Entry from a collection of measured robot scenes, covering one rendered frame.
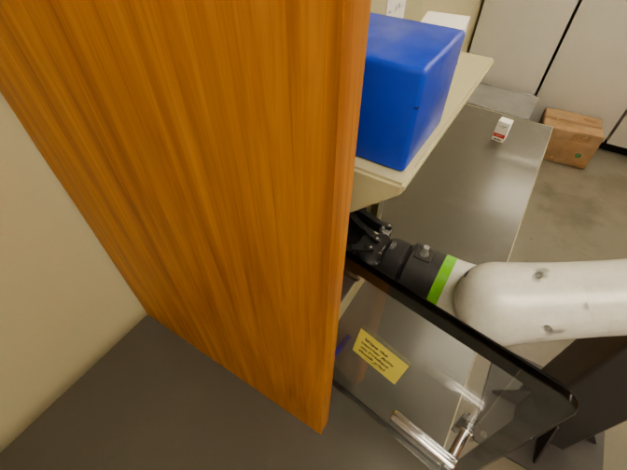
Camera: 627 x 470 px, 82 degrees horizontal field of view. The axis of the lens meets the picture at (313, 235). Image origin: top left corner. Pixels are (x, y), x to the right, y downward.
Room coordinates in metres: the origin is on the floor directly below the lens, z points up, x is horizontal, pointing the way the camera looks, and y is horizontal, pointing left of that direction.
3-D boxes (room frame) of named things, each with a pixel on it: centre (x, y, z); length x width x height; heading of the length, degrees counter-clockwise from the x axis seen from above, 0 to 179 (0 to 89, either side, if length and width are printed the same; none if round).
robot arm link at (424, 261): (0.38, -0.19, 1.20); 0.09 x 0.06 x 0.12; 147
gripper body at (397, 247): (0.42, -0.13, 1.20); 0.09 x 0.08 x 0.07; 57
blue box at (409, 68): (0.32, -0.06, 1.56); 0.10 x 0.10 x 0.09; 58
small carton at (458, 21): (0.46, -0.15, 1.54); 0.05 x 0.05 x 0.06; 66
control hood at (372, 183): (0.40, -0.11, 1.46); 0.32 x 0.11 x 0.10; 148
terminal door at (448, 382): (0.20, -0.11, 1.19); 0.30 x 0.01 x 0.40; 49
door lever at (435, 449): (0.13, -0.15, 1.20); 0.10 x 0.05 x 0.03; 49
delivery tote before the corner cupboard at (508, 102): (2.76, -1.45, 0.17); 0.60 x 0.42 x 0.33; 56
